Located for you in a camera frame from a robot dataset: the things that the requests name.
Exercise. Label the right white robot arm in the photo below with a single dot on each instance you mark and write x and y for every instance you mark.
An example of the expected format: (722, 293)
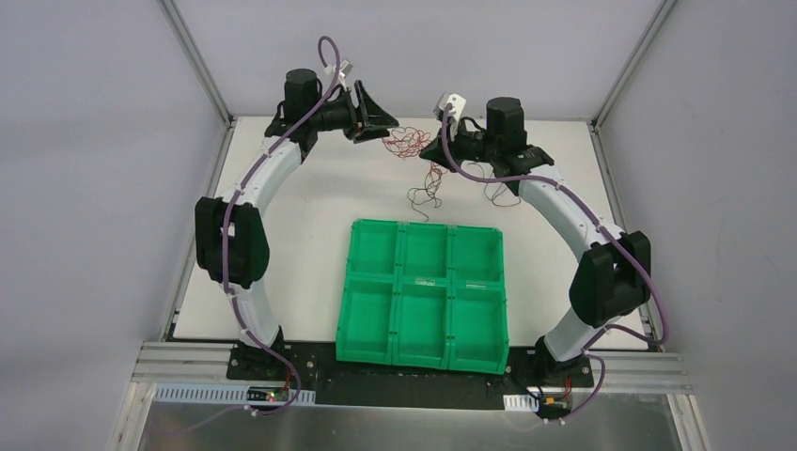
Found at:
(612, 278)

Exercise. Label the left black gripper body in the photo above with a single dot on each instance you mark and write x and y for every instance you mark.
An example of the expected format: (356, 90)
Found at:
(359, 111)

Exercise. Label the white cable duct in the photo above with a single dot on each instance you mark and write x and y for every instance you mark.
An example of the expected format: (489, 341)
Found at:
(266, 396)
(520, 403)

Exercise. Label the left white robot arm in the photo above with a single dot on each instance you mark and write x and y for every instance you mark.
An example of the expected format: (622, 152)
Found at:
(231, 244)

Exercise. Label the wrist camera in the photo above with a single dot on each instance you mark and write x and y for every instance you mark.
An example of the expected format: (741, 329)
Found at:
(452, 102)
(345, 67)

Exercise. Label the aluminium frame rail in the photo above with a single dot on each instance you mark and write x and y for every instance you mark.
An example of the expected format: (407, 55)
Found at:
(622, 371)

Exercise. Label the green six-compartment tray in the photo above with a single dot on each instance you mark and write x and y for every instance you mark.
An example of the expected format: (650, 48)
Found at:
(424, 295)

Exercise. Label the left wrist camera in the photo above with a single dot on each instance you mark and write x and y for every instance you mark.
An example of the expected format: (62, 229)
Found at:
(345, 67)

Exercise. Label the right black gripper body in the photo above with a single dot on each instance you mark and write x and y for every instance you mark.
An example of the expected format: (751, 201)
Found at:
(449, 148)

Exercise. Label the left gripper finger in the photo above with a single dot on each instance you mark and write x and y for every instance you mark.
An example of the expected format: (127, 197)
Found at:
(370, 114)
(363, 135)

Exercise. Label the left white cable duct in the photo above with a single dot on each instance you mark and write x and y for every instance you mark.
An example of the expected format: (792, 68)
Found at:
(266, 396)

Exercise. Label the right white cable duct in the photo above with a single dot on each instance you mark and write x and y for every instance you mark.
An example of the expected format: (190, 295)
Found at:
(520, 403)

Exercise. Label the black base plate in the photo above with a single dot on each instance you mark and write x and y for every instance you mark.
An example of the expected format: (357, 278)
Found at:
(425, 392)

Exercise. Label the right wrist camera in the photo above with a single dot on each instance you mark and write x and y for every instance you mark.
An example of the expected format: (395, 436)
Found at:
(452, 102)

